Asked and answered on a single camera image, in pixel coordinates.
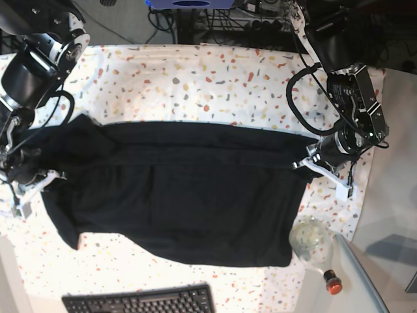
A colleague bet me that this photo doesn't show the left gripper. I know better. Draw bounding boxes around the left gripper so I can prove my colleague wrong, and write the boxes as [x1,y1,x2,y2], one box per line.
[292,127,368,201]

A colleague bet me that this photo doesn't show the blue box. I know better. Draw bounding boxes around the blue box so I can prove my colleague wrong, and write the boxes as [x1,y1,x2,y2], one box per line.
[145,0,235,10]

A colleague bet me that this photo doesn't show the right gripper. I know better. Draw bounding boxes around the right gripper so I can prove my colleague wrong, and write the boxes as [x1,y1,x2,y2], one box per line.
[1,110,61,218]

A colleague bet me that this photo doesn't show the clear bottle with red cap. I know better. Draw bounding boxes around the clear bottle with red cap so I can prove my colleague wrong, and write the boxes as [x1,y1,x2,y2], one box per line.
[289,217,343,295]

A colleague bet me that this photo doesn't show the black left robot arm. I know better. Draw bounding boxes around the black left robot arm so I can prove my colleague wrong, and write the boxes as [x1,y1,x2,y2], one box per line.
[286,1,389,201]

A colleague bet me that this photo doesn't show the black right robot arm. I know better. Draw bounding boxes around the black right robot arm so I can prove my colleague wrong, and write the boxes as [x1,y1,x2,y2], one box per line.
[1,1,90,220]

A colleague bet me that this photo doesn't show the black power strip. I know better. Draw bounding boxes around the black power strip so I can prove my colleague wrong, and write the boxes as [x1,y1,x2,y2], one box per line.
[243,19,291,36]

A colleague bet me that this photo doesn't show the black t-shirt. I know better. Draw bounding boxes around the black t-shirt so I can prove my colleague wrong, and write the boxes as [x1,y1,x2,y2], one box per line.
[25,115,314,267]

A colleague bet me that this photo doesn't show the black computer keyboard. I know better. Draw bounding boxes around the black computer keyboard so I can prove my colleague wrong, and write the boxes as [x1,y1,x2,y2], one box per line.
[61,284,216,313]

